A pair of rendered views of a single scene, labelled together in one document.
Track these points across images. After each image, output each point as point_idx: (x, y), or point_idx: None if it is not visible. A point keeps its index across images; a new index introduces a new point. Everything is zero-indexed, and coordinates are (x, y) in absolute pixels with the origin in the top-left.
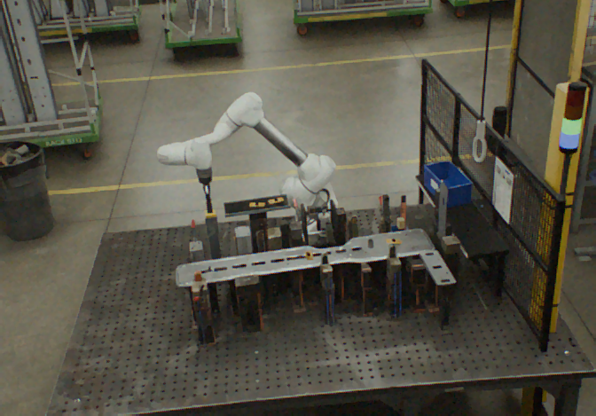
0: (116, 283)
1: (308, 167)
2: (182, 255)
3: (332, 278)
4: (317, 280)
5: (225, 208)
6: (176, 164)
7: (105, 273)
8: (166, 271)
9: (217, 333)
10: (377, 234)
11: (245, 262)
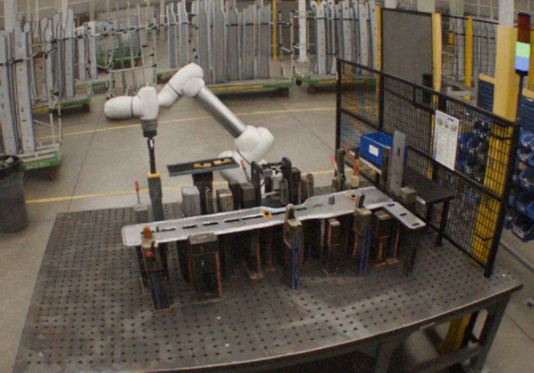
0: (67, 252)
1: (248, 137)
2: None
3: (300, 234)
4: None
5: (168, 169)
6: (121, 116)
7: (58, 243)
8: (110, 243)
9: (171, 300)
10: (334, 193)
11: (195, 223)
